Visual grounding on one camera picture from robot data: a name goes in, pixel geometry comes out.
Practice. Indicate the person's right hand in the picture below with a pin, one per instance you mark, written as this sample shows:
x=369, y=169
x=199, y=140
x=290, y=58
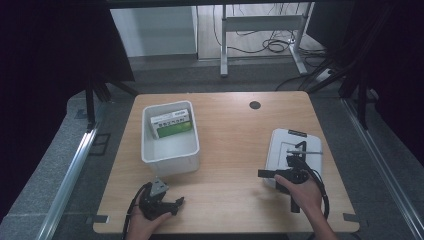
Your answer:
x=305, y=196

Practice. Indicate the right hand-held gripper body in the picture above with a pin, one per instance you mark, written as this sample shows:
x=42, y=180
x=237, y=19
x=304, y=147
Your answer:
x=283, y=146

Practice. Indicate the black tripod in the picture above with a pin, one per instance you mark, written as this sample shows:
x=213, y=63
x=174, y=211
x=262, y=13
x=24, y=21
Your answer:
x=353, y=80
x=96, y=90

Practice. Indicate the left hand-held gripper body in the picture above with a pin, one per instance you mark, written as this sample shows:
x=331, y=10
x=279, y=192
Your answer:
x=151, y=205

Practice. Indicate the white power strip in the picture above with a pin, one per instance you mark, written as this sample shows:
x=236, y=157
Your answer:
x=324, y=75

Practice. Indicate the green and white box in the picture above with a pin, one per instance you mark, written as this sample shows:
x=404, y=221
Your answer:
x=173, y=126

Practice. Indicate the grey metal desk frame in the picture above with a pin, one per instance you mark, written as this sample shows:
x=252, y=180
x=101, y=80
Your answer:
x=260, y=23

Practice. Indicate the aluminium rail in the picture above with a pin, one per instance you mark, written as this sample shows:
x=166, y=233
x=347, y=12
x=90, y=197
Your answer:
x=383, y=166
x=68, y=183

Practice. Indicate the black round table grommet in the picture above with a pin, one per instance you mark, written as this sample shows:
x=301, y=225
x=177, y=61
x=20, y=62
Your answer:
x=255, y=105

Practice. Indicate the dark curtain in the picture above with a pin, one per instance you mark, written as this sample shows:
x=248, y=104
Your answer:
x=50, y=83
x=400, y=66

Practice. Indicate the white panel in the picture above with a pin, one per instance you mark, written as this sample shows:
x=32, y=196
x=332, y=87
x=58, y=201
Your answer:
x=153, y=30

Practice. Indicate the white plastic bin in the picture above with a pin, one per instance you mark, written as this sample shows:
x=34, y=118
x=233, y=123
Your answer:
x=170, y=151

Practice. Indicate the person's left hand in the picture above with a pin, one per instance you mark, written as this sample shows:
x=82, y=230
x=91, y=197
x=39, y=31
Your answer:
x=141, y=228

